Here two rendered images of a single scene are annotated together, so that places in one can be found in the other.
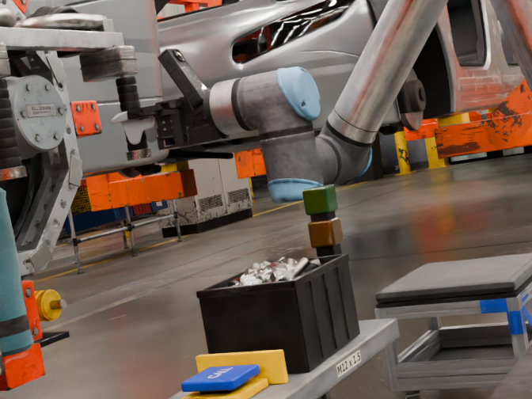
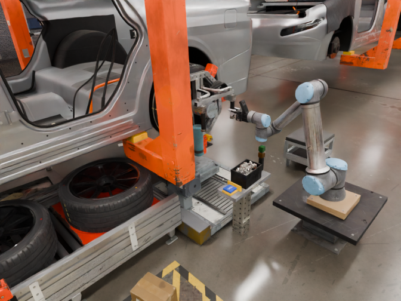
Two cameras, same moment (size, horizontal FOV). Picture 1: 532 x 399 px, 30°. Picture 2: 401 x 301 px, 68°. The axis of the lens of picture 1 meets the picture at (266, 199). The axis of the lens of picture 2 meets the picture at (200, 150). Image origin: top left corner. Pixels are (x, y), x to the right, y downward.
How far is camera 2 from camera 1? 112 cm
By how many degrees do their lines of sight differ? 31
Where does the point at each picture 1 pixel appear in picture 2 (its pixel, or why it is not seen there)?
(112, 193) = not seen: hidden behind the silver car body
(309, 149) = (265, 132)
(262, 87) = (258, 118)
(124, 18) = (241, 58)
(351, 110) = (277, 124)
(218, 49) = (277, 30)
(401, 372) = (287, 154)
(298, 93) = (264, 122)
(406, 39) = (292, 116)
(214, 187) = not seen: hidden behind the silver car
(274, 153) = (257, 131)
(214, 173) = not seen: hidden behind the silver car
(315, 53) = (305, 37)
